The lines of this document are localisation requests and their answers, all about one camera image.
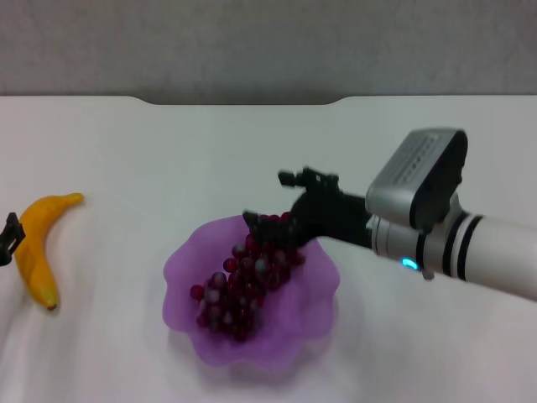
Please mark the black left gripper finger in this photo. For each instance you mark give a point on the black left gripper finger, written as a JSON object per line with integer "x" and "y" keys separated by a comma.
{"x": 11, "y": 235}

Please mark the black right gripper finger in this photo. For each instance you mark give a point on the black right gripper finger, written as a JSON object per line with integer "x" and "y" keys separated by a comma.
{"x": 314, "y": 181}
{"x": 268, "y": 231}

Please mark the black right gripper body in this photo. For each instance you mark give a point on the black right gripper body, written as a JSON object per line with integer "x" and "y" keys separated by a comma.
{"x": 335, "y": 218}

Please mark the yellow banana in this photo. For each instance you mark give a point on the yellow banana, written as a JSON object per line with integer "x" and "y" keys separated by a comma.
{"x": 40, "y": 264}

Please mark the dark red grape bunch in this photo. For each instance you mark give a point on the dark red grape bunch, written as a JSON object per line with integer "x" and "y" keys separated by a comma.
{"x": 243, "y": 289}

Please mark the purple wavy plastic bowl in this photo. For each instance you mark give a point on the purple wavy plastic bowl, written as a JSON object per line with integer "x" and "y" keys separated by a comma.
{"x": 302, "y": 302}

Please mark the grey fabric partition panel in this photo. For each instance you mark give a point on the grey fabric partition panel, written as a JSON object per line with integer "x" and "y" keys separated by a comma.
{"x": 268, "y": 46}

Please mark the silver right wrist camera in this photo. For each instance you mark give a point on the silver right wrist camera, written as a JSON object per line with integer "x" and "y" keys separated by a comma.
{"x": 419, "y": 180}

